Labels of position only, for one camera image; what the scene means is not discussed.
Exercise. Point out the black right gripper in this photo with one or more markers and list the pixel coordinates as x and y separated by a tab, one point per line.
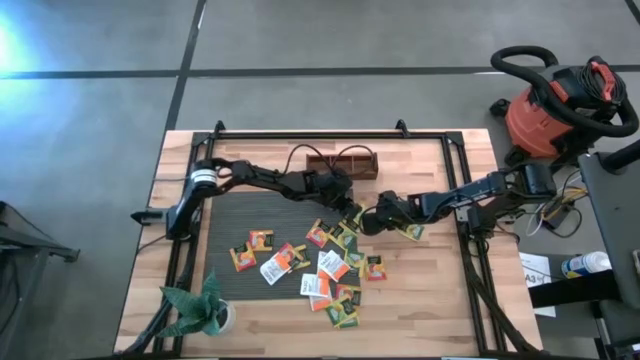
402	214

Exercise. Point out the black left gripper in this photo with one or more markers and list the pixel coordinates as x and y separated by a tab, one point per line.
325	197

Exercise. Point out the yellow green lemon tea packet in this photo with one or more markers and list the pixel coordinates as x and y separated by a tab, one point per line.
350	324
414	232
356	260
340	312
301	257
361	219
343	236

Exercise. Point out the brown wooden tea organizer box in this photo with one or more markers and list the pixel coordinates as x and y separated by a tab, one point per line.
365	174

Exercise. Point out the orange peach tea packet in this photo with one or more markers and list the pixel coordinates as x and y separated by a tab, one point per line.
261	240
375	268
318	233
243	258
348	294
286	250

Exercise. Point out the white orange Tazo tea packet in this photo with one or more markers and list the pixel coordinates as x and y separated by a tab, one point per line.
274	270
335	266
321	257
320	303
312	286

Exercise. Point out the dark grey woven placemat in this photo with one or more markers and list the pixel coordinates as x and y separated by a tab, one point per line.
240	215

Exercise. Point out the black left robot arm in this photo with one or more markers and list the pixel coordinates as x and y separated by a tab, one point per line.
260	175

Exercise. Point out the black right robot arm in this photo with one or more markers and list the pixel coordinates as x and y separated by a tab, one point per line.
480	190

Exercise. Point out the white paper sheet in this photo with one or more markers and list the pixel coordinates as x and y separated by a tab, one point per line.
534	264

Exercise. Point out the green potted artificial plant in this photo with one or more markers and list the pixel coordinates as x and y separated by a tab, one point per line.
200	310

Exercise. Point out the black power adapter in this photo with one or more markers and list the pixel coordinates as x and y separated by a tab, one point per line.
556	216

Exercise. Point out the orange black shop vacuum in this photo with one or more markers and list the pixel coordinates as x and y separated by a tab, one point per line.
535	122

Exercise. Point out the blue white wipes canister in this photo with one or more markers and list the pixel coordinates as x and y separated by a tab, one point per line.
587	263

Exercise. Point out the dark grey cart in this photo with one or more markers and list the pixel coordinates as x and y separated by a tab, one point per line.
617	215

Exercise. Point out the black tube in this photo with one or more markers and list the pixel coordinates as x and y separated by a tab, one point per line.
622	156

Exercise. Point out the black cart base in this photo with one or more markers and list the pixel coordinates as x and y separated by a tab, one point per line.
620	325

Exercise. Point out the black metal stand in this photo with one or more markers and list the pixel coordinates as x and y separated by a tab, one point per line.
35	243

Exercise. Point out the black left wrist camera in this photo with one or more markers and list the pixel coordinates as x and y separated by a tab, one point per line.
336	181

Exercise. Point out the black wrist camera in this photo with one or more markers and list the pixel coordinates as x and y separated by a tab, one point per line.
390	197
336	181

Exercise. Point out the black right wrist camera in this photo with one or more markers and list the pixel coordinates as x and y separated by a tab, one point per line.
390	197

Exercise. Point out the black aluminium table frame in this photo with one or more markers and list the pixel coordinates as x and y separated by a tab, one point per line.
325	135

